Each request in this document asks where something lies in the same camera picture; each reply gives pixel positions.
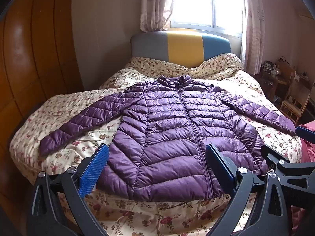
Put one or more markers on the cluttered wooden desk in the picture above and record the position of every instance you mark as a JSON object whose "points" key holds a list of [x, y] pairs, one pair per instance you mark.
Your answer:
{"points": [[270, 81]]}

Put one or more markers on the grey yellow blue headboard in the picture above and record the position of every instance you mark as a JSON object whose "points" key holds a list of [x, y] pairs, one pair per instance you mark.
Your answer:
{"points": [[184, 46]]}

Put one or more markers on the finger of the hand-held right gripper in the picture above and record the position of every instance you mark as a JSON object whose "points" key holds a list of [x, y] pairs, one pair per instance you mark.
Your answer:
{"points": [[306, 132], [273, 159]]}

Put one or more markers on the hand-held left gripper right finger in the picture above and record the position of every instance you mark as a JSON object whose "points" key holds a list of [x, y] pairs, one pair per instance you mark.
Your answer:
{"points": [[221, 169]]}

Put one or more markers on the wooden wardrobe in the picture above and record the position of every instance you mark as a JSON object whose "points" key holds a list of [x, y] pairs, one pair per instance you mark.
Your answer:
{"points": [[37, 54]]}

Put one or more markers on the wooden chair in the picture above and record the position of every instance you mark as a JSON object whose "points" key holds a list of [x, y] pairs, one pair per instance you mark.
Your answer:
{"points": [[295, 95]]}

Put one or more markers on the purple puffer jacket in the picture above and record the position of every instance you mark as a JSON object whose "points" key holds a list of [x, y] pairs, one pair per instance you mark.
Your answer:
{"points": [[167, 127]]}

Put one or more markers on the pink fleece cloth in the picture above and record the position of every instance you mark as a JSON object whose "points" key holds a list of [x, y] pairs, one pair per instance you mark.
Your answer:
{"points": [[308, 150]]}

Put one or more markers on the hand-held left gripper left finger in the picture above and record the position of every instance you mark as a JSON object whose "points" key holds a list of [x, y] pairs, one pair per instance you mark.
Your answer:
{"points": [[94, 167]]}

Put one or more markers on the window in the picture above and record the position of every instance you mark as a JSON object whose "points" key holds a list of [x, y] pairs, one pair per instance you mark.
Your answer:
{"points": [[196, 5]]}

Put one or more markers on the floral quilt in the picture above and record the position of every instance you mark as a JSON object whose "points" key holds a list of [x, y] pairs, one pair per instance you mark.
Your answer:
{"points": [[61, 103]]}

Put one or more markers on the patterned beige curtain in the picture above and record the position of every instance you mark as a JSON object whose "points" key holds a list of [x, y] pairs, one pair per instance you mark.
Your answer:
{"points": [[155, 5], [253, 29]]}

